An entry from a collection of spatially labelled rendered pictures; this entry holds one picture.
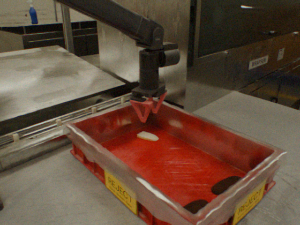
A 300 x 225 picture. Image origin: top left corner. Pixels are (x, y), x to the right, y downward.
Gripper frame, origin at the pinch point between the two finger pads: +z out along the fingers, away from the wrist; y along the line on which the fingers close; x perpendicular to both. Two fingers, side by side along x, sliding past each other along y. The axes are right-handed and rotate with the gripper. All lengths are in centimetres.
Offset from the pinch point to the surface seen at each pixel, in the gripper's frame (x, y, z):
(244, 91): -18, 73, 12
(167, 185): -15.1, -18.5, 8.1
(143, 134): 1.8, -0.8, 7.1
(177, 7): 1.1, 22.4, -30.7
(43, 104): 39.6, -7.1, 1.4
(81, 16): 320, 324, -3
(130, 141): 4.1, -4.9, 8.0
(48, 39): 167, 109, 2
